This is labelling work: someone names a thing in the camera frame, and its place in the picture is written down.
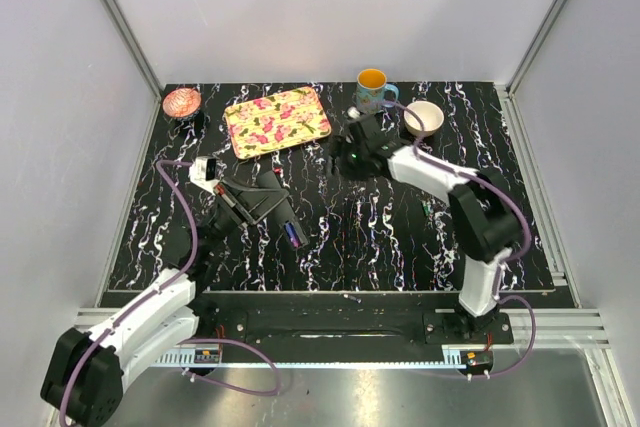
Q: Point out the floral yellow pink tray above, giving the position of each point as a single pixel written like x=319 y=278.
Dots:
x=276 y=122

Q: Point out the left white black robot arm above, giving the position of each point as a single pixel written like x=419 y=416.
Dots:
x=90 y=371

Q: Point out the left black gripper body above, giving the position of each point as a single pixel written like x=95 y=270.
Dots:
x=226 y=216

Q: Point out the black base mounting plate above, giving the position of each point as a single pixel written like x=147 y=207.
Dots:
x=425 y=317

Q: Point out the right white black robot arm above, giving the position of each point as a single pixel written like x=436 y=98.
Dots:
x=490 y=229

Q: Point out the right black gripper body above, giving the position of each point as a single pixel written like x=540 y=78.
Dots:
x=350 y=160

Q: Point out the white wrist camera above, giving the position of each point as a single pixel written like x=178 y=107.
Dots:
x=203 y=173
x=353 y=113

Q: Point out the cream white bowl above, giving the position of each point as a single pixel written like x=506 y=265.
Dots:
x=423 y=118

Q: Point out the white slotted cable duct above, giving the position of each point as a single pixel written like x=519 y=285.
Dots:
x=189 y=357

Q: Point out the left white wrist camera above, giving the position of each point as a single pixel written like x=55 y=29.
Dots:
x=203 y=173

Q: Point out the small silver battery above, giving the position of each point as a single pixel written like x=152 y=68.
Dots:
x=352 y=298

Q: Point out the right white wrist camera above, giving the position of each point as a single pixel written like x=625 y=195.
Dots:
x=353 y=113

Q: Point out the red patterned bowl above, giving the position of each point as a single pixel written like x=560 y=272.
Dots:
x=182 y=103

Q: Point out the blue mug orange inside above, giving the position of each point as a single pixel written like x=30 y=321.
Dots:
x=373 y=90

